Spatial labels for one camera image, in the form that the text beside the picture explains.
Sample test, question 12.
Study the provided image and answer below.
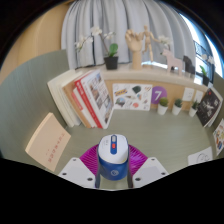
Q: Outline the pink horse figure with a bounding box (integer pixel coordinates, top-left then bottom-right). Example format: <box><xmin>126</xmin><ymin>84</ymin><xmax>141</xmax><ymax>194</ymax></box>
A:
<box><xmin>159</xmin><ymin>48</ymin><xmax>185</xmax><ymax>77</ymax></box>

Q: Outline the white wall socket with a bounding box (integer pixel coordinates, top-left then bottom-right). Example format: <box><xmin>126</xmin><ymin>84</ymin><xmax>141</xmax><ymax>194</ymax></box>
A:
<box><xmin>181</xmin><ymin>87</ymin><xmax>195</xmax><ymax>102</ymax></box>
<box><xmin>194</xmin><ymin>89</ymin><xmax>205</xmax><ymax>104</ymax></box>

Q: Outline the food sticker sheet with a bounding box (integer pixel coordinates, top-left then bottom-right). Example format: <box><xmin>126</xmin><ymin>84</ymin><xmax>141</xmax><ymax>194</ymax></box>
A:
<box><xmin>212</xmin><ymin>118</ymin><xmax>224</xmax><ymax>157</ymax></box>

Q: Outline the blue and white computer mouse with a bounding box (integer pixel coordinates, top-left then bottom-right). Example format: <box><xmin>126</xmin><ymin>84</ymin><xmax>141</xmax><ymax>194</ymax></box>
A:
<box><xmin>97</xmin><ymin>133</ymin><xmax>130</xmax><ymax>182</ymax></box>

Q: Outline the grey pleated curtain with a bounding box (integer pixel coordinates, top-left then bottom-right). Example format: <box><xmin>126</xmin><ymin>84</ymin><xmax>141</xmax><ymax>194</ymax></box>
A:
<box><xmin>60</xmin><ymin>0</ymin><xmax>198</xmax><ymax>69</ymax></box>

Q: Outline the black cover book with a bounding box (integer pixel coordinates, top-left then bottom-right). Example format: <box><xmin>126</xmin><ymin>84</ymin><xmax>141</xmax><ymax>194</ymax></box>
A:
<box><xmin>195</xmin><ymin>87</ymin><xmax>224</xmax><ymax>128</ymax></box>

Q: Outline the small plant in white pot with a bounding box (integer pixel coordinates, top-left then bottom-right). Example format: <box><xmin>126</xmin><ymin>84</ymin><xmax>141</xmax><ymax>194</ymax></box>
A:
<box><xmin>156</xmin><ymin>96</ymin><xmax>170</xmax><ymax>116</ymax></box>
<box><xmin>188</xmin><ymin>100</ymin><xmax>199</xmax><ymax>118</ymax></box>
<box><xmin>171</xmin><ymin>98</ymin><xmax>183</xmax><ymax>117</ymax></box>

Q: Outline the black horse figure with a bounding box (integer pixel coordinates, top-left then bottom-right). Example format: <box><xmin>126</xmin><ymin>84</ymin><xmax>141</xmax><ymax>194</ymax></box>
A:
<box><xmin>182</xmin><ymin>54</ymin><xmax>197</xmax><ymax>75</ymax></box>

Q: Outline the wooden mannequin figure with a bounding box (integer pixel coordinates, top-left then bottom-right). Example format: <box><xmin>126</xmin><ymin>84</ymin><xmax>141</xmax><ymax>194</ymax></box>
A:
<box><xmin>138</xmin><ymin>24</ymin><xmax>161</xmax><ymax>63</ymax></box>

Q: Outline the purple round number sign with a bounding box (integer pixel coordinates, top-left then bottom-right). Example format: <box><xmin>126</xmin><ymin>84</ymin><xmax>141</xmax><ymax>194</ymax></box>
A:
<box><xmin>150</xmin><ymin>85</ymin><xmax>168</xmax><ymax>105</ymax></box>

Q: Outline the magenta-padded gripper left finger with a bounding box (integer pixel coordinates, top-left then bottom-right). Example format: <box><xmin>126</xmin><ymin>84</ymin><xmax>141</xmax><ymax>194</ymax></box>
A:
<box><xmin>57</xmin><ymin>143</ymin><xmax>102</xmax><ymax>190</ymax></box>

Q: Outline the wooden hand model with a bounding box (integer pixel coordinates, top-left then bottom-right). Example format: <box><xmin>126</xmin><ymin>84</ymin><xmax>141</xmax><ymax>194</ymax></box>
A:
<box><xmin>124</xmin><ymin>29</ymin><xmax>145</xmax><ymax>71</ymax></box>

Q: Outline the white cartoon-print mouse pad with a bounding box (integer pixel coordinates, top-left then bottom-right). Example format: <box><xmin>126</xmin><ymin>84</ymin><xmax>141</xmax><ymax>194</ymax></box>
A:
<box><xmin>187</xmin><ymin>146</ymin><xmax>214</xmax><ymax>166</ymax></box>

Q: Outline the red-spined photo cover book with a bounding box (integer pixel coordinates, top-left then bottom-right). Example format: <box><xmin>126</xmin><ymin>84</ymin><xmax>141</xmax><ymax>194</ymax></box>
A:
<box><xmin>73</xmin><ymin>68</ymin><xmax>115</xmax><ymax>130</ymax></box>

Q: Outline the thin white and red book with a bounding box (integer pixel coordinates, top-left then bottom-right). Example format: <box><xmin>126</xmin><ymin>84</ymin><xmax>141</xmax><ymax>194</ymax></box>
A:
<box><xmin>71</xmin><ymin>87</ymin><xmax>98</xmax><ymax>129</ymax></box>

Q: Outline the beige thin book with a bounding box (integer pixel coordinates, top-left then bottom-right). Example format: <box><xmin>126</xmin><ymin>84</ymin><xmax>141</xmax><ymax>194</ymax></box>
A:
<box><xmin>24</xmin><ymin>112</ymin><xmax>72</xmax><ymax>173</ymax></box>

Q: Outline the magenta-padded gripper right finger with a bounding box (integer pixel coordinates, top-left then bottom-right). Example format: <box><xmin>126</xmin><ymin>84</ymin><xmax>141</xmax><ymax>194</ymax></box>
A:
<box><xmin>125</xmin><ymin>143</ymin><xmax>170</xmax><ymax>189</ymax></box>

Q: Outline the white orchid in black pot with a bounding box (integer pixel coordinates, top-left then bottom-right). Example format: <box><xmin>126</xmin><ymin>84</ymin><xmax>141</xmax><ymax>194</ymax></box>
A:
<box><xmin>199</xmin><ymin>53</ymin><xmax>216</xmax><ymax>87</ymax></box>
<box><xmin>73</xmin><ymin>25</ymin><xmax>120</xmax><ymax>71</ymax></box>
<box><xmin>158</xmin><ymin>34</ymin><xmax>173</xmax><ymax>51</ymax></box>

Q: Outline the white card with stickers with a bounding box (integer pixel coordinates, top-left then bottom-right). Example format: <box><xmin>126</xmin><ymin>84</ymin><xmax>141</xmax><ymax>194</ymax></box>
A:
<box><xmin>112</xmin><ymin>83</ymin><xmax>153</xmax><ymax>112</ymax></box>

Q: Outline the window with dark frame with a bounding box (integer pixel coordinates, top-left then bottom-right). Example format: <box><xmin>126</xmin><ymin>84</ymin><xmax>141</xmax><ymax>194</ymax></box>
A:
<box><xmin>179</xmin><ymin>13</ymin><xmax>223</xmax><ymax>78</ymax></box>

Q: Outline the tan kraft notebook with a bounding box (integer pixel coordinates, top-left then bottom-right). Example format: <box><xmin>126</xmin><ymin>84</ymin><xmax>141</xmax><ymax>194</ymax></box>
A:
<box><xmin>62</xmin><ymin>79</ymin><xmax>93</xmax><ymax>129</ymax></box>

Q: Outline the green desk partition panel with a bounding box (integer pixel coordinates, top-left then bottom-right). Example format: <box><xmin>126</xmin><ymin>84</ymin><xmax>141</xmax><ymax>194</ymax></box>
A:
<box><xmin>0</xmin><ymin>49</ymin><xmax>73</xmax><ymax>161</ymax></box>

